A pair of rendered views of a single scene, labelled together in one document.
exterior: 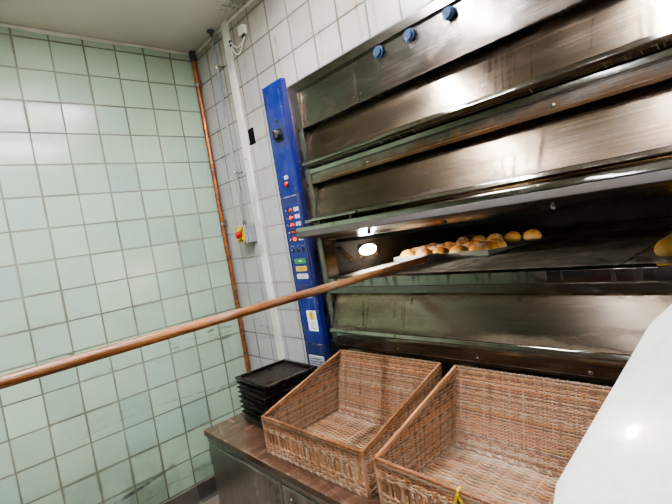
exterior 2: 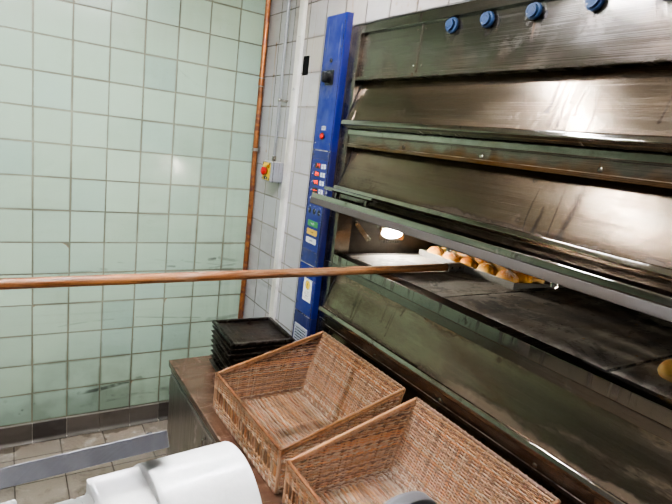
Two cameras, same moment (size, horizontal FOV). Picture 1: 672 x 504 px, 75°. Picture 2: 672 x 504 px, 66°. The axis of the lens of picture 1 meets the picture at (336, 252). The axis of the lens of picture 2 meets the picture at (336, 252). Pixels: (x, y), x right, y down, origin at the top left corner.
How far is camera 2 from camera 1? 37 cm
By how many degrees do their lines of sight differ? 12
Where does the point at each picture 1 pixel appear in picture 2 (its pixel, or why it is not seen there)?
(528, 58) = (595, 103)
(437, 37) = (515, 34)
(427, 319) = (408, 339)
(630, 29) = not seen: outside the picture
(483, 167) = (509, 206)
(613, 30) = not seen: outside the picture
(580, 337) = (536, 427)
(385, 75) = (450, 55)
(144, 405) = (126, 313)
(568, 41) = (641, 102)
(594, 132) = (629, 220)
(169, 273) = (184, 188)
